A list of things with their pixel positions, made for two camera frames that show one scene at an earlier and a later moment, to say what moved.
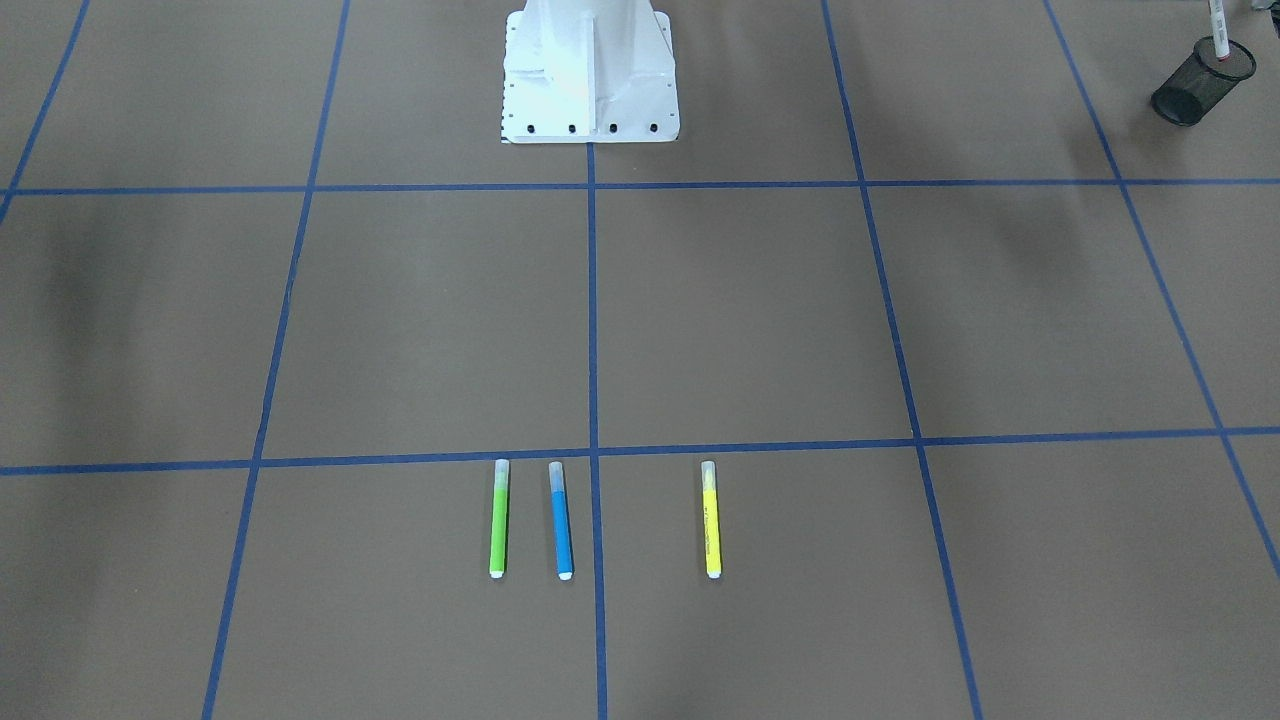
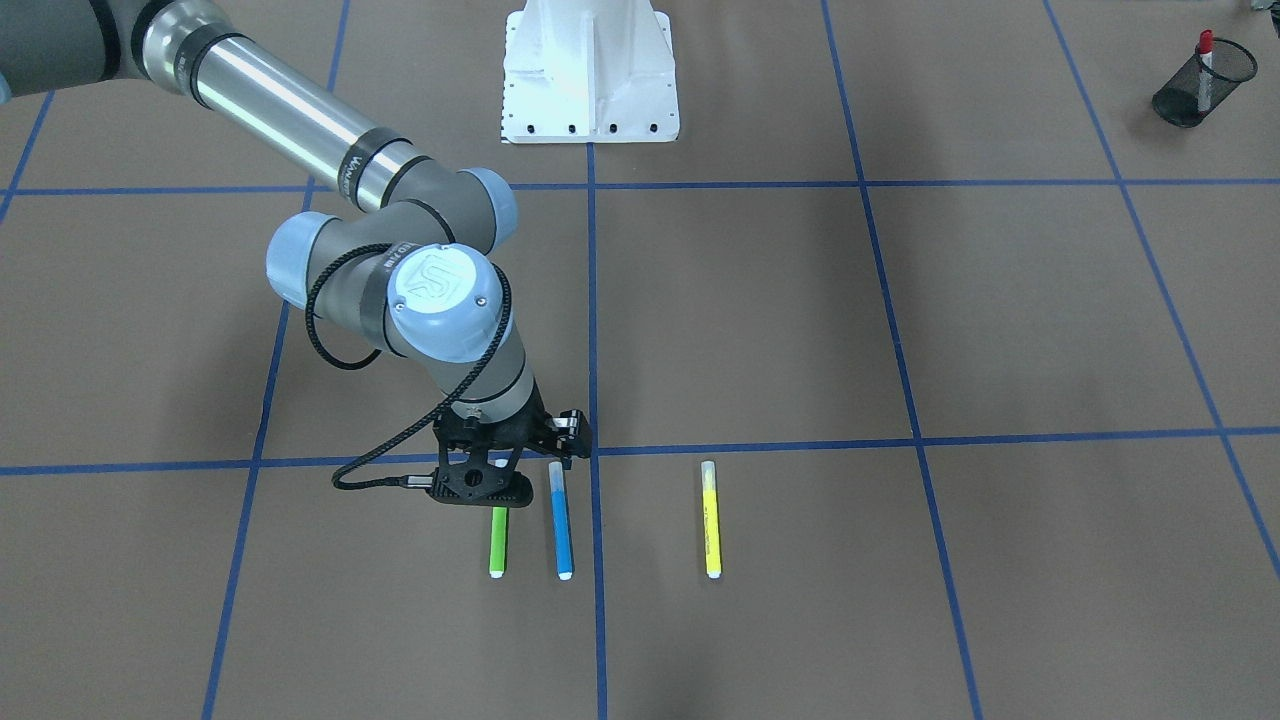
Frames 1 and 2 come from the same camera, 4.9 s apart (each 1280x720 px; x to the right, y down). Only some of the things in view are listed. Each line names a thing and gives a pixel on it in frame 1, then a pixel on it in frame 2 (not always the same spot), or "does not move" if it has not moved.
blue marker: [560, 521] does not move
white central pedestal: [588, 71] does not move
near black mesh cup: [1201, 81] does not move
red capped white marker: [1220, 33] → [1205, 83]
